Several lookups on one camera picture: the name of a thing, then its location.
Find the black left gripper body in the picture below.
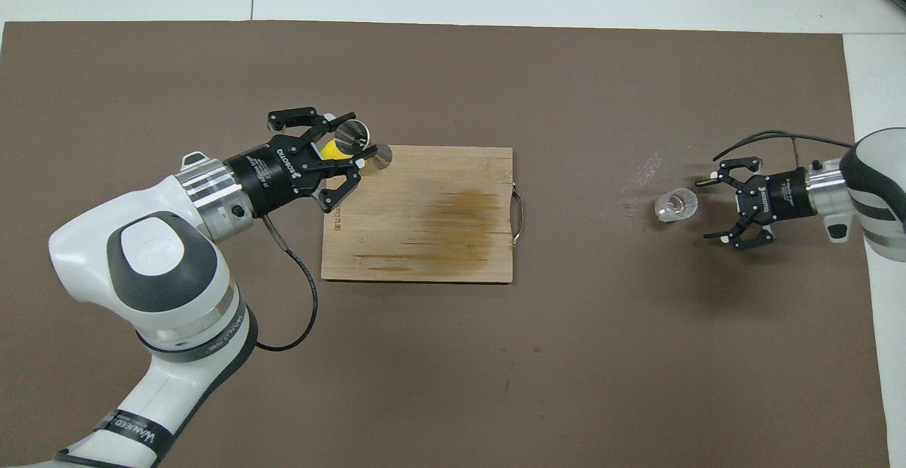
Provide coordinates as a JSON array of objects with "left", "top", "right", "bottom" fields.
[{"left": 225, "top": 141, "right": 319, "bottom": 217}]

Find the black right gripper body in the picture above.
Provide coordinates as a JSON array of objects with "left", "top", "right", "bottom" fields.
[{"left": 736, "top": 169, "right": 809, "bottom": 227}]

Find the steel jigger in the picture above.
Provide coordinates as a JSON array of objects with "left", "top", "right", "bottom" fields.
[{"left": 333, "top": 120, "right": 394, "bottom": 173}]

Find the clear glass cup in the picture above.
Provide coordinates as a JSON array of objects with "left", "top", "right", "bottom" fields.
[{"left": 653, "top": 187, "right": 699, "bottom": 223}]

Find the wooden cutting board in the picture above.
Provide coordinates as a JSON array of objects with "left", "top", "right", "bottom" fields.
[{"left": 321, "top": 145, "right": 526, "bottom": 284}]

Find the brown table mat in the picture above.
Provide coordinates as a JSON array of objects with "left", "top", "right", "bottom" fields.
[{"left": 0, "top": 21, "right": 891, "bottom": 468}]

